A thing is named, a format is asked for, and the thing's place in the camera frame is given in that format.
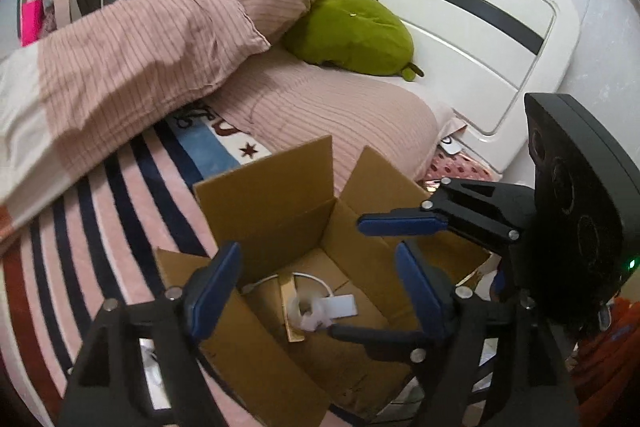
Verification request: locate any striped plush blanket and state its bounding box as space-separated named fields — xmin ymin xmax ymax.
xmin=1 ymin=103 xmax=268 ymax=426

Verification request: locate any white bed headboard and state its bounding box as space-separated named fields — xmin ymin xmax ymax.
xmin=380 ymin=0 xmax=579 ymax=172

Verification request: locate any green plush toy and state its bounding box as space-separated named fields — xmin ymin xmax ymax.
xmin=281 ymin=0 xmax=424 ymax=82

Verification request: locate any striped patchwork duvet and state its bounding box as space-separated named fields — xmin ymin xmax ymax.
xmin=1 ymin=0 xmax=269 ymax=243

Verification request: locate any gold rectangular bar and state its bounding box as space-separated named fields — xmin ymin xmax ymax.
xmin=278 ymin=273 xmax=305 ymax=343

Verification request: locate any pink polka dot sheet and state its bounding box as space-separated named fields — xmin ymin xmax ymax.
xmin=419 ymin=147 xmax=500 ymax=183

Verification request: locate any pink striped lower pillow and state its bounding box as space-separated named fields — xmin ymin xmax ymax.
xmin=208 ymin=48 xmax=464 ymax=193

